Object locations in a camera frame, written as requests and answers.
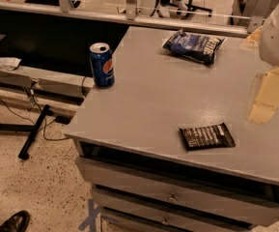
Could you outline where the grey side bench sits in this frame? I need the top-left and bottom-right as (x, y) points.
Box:
(0, 66), (94, 117)

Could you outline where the white crumpled cloth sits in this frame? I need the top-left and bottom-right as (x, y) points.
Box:
(0, 57), (21, 72)

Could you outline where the black metal table leg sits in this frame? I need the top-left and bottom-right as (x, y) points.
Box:
(18, 104), (50, 160)

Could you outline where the black leather shoe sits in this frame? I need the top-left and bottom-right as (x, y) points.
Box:
(0, 210), (30, 232)

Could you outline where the blue chip bag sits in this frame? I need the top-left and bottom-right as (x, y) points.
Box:
(162, 29), (225, 66)

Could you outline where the black snack packet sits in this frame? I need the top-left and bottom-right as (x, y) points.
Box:
(180, 123), (236, 151)

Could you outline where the black cable on floor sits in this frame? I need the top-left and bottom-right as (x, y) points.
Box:
(0, 77), (88, 142)

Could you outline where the blue Pepsi soda can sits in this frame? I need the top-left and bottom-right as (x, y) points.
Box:
(89, 43), (115, 88)

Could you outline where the grey drawer cabinet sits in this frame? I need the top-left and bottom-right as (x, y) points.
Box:
(66, 27), (279, 232)

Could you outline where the metal railing frame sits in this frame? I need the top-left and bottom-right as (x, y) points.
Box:
(0, 0), (265, 37)

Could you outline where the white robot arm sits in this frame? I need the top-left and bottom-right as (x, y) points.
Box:
(248, 4), (279, 124)

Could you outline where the blue tape cross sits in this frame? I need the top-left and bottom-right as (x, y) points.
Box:
(78, 199), (100, 232)

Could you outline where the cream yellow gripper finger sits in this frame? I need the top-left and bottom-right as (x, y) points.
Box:
(248, 67), (279, 124)

